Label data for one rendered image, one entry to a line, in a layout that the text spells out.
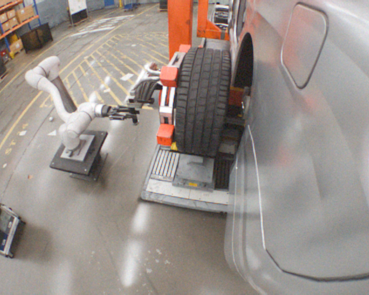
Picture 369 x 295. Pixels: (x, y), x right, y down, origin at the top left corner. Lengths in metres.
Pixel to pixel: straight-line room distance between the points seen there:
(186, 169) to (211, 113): 0.81
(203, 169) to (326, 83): 1.37
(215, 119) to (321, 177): 0.64
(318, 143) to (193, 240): 1.40
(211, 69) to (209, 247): 1.30
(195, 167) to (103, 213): 0.95
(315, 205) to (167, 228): 1.41
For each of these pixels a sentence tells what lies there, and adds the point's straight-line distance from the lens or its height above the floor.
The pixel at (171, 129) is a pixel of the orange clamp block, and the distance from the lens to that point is 0.90.
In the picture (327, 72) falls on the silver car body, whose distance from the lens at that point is 0.28.
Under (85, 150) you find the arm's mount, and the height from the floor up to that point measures 0.33.
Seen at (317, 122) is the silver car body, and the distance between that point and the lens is 0.28.
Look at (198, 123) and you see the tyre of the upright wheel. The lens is 0.83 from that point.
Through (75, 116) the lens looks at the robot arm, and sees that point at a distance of 1.16.
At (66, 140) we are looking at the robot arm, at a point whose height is 0.52.
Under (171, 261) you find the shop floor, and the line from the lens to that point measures 1.54.
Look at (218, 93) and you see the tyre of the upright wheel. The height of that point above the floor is 1.08.
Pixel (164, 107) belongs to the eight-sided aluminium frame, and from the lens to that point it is 0.88.
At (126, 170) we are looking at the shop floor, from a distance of 1.87.
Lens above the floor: 1.54
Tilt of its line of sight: 52 degrees down
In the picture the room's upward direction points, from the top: 1 degrees clockwise
